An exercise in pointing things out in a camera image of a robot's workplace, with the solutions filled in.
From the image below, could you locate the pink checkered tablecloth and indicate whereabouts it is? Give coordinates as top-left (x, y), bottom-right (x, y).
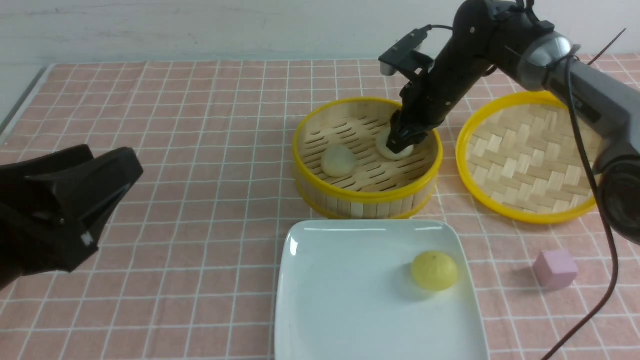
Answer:
top-left (1, 59), bottom-right (611, 360)

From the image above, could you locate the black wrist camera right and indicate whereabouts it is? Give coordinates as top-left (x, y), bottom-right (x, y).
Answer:
top-left (378, 25), bottom-right (434, 81)

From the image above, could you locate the woven bamboo steamer lid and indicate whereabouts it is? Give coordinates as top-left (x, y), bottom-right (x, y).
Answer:
top-left (455, 91), bottom-right (597, 224)

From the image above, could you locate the pink cube block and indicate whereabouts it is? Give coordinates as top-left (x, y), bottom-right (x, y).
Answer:
top-left (532, 248), bottom-right (579, 290)

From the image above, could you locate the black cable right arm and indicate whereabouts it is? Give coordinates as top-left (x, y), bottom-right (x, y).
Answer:
top-left (540, 55), bottom-right (621, 360)

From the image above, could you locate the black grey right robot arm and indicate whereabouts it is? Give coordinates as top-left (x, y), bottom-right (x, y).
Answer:
top-left (379, 0), bottom-right (640, 244)

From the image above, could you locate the white square plate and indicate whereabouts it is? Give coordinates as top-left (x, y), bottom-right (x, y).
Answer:
top-left (274, 219), bottom-right (490, 360)

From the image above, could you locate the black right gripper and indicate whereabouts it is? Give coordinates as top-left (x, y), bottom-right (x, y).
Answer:
top-left (386, 35), bottom-right (491, 154)

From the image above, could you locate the bamboo steamer basket yellow rim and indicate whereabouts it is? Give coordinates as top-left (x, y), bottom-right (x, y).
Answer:
top-left (292, 96), bottom-right (444, 219)

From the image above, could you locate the beige steamed bun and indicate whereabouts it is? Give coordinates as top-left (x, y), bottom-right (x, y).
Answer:
top-left (320, 145), bottom-right (357, 178)
top-left (375, 127), bottom-right (414, 161)

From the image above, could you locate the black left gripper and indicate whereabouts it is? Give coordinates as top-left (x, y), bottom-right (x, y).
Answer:
top-left (0, 145), bottom-right (144, 289)

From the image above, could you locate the yellow steamed bun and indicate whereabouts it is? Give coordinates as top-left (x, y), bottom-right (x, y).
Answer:
top-left (410, 251), bottom-right (458, 292)

